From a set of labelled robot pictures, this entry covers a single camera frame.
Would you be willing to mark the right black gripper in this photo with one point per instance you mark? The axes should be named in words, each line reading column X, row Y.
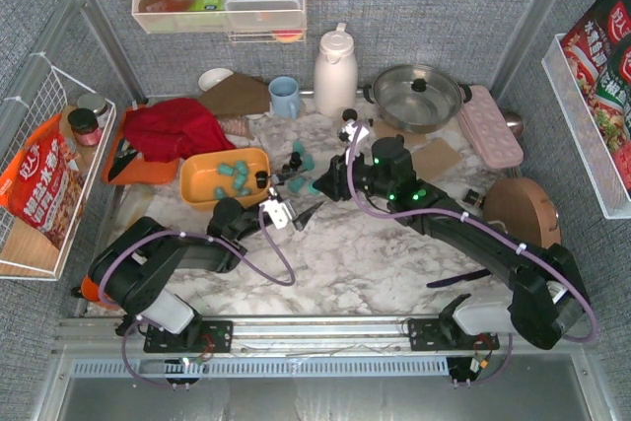
column 338, row 178

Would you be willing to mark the teal coffee capsule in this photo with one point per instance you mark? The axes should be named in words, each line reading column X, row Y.
column 224, row 169
column 241, row 167
column 308, row 162
column 298, row 147
column 296, row 184

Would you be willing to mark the black coffee capsule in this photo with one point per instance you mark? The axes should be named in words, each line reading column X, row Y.
column 261, row 179
column 295, row 161

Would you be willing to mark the orange plastic storage basket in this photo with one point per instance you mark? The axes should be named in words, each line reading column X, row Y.
column 201, row 187

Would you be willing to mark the red cloth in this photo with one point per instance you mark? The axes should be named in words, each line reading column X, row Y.
column 174, row 129

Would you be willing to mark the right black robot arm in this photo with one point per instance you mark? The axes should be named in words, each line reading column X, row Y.
column 548, row 295

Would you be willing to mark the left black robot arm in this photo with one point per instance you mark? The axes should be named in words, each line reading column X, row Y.
column 133, row 272

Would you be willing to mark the small orange juice bottle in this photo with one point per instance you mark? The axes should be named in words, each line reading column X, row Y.
column 349, row 114

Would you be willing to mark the brown cork coaster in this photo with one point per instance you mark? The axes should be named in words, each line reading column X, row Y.
column 435, row 159
column 383, row 130

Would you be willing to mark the light blue mug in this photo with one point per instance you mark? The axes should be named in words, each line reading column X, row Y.
column 285, row 98

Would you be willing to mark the white thermos jug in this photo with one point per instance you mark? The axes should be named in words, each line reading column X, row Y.
column 336, row 73

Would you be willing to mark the striped pink cloth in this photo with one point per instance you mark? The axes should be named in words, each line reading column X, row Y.
column 236, row 126

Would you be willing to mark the stainless steel pot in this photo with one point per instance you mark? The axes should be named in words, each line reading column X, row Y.
column 416, row 98

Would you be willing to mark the white small bowl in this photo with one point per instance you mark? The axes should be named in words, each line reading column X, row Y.
column 213, row 77

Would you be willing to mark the pink egg tray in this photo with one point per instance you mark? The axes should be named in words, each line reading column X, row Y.
column 484, row 126

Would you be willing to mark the orange plastic tray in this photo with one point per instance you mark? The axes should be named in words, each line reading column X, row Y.
column 138, row 171

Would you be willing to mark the black kitchen knife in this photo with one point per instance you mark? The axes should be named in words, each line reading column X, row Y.
column 120, row 163

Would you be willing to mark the round wooden board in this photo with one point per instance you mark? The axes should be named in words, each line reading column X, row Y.
column 524, row 209

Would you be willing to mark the clear plastic food containers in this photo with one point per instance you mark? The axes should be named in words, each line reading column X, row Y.
column 263, row 15

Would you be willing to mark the orange plastic cup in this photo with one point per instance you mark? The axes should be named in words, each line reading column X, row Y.
column 87, row 290

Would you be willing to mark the silver lid jar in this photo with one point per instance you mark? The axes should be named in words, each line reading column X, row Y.
column 94, row 102

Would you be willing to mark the dark lid glass jar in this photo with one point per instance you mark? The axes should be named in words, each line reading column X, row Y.
column 85, row 127

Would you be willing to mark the red snack bag left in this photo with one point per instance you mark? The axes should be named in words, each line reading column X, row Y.
column 39, row 186

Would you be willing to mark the red seasoning bag right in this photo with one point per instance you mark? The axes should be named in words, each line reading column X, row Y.
column 597, row 50

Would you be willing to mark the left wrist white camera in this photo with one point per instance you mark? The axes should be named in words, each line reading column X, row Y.
column 281, row 212

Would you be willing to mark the purple handled knife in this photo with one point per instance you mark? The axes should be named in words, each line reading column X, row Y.
column 465, row 277

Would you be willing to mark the white wire rack left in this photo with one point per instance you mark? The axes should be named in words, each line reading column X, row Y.
column 26, row 254

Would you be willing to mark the white wire basket right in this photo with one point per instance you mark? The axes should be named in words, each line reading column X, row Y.
column 607, row 185

